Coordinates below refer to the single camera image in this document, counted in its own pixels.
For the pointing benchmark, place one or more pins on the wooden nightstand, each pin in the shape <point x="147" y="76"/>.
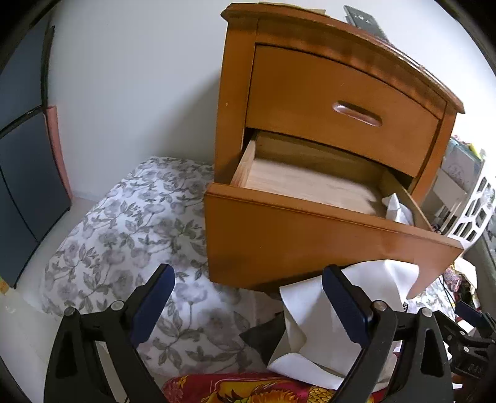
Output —
<point x="232" y="97"/>

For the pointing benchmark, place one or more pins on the pink board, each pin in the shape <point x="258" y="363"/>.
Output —
<point x="58" y="151"/>

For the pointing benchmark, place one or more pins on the dark cabinet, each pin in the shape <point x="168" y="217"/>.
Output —
<point x="27" y="174"/>

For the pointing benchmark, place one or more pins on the grey floral blanket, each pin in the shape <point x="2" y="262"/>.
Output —
<point x="135" y="232"/>

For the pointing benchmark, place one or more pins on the white crumpled cloth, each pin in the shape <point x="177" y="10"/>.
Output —
<point x="397" y="209"/>

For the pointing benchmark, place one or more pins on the colourful small items pile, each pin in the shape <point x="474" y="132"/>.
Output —
<point x="459" y="281"/>

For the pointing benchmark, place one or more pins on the red printed blanket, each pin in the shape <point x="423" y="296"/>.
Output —
<point x="232" y="389"/>

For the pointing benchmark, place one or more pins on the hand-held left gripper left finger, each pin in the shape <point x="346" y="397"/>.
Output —
<point x="153" y="306"/>

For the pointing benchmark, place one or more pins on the smartphone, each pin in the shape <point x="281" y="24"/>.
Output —
<point x="366" y="21"/>

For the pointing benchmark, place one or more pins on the grey box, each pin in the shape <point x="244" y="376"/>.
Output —
<point x="461" y="164"/>

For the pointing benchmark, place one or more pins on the wooden drawer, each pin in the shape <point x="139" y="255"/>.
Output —
<point x="290" y="240"/>
<point x="310" y="93"/>

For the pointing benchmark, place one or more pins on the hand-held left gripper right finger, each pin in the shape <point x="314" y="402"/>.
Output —
<point x="347" y="306"/>

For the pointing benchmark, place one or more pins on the dark grey garment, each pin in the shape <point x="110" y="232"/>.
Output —
<point x="267" y="337"/>

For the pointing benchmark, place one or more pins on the large white cloth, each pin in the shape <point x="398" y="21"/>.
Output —
<point x="310" y="310"/>

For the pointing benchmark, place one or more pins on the white lattice shelf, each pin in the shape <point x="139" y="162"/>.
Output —
<point x="476" y="209"/>

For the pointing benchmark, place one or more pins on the cream cloth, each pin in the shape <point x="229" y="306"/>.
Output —
<point x="298" y="7"/>

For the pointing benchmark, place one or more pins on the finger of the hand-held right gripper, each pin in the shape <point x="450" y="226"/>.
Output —
<point x="469" y="313"/>
<point x="449" y="329"/>

